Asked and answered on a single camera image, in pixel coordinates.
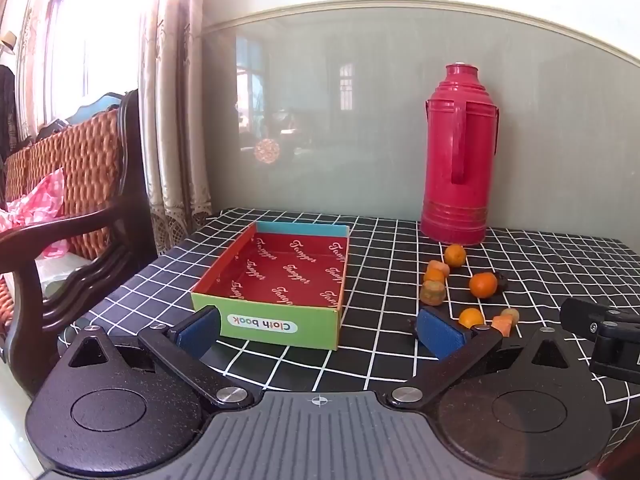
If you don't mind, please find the pink checkered cloth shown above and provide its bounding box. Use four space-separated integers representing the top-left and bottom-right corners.
0 166 68 259

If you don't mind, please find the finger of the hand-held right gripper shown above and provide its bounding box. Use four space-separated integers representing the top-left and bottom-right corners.
559 297 640 336

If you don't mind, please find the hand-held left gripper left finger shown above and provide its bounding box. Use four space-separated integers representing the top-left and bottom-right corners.
57 306 256 408

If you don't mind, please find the black white checked tablecloth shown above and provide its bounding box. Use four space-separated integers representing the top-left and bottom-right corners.
57 207 640 441

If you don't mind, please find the colourful cardboard box red inside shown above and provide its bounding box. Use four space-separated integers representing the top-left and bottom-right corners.
191 220 349 351

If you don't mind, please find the dark wooden sofa woven cushion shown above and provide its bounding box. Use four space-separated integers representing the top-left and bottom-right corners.
0 90 157 397

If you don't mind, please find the red thermos flask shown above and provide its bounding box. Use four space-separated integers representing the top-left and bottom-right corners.
420 62 499 246

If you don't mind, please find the beige lace curtain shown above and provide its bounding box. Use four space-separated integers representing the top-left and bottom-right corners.
135 0 215 257

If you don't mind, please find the white plastic sheet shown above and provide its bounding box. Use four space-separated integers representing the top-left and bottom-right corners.
34 252 77 302

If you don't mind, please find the brownish green round fruit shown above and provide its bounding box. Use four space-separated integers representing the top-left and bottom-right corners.
420 281 446 307

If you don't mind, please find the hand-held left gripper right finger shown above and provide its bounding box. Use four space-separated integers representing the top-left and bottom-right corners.
386 306 585 408

